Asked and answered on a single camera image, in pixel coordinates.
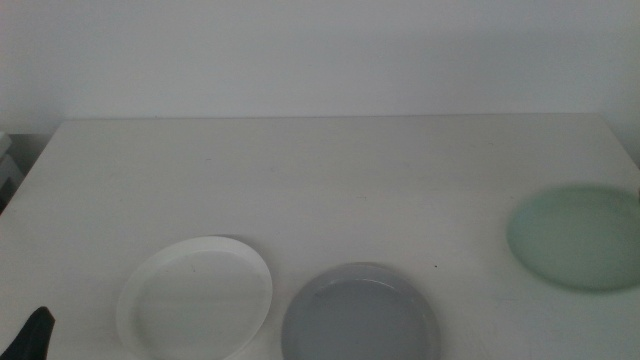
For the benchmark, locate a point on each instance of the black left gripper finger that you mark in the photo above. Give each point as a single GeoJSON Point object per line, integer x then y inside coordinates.
{"type": "Point", "coordinates": [32, 337]}

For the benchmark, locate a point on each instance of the white shallow bowl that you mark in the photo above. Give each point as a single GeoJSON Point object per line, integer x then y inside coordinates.
{"type": "Point", "coordinates": [200, 305]}

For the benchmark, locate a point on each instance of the grey shallow bowl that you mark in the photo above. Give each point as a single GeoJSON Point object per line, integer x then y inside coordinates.
{"type": "Point", "coordinates": [360, 320]}

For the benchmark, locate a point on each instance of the mint green shallow bowl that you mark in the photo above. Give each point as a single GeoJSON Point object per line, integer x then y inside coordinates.
{"type": "Point", "coordinates": [575, 240]}

